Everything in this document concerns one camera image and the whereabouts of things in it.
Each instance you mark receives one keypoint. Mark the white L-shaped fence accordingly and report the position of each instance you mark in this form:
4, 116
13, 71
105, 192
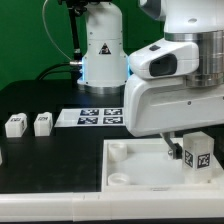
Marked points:
111, 206

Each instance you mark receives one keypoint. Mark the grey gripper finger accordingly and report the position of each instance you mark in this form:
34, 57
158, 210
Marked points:
175, 150

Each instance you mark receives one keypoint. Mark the white square tabletop part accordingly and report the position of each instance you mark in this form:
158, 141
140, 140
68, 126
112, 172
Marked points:
144, 165

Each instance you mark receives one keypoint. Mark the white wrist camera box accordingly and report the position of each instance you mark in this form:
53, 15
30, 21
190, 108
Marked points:
164, 59

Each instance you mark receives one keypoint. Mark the white sheet with tags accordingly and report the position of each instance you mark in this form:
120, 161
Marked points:
90, 117

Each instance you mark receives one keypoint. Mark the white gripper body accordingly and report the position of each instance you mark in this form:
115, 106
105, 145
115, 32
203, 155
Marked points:
167, 105

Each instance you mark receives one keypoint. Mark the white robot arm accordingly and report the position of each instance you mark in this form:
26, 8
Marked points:
106, 67

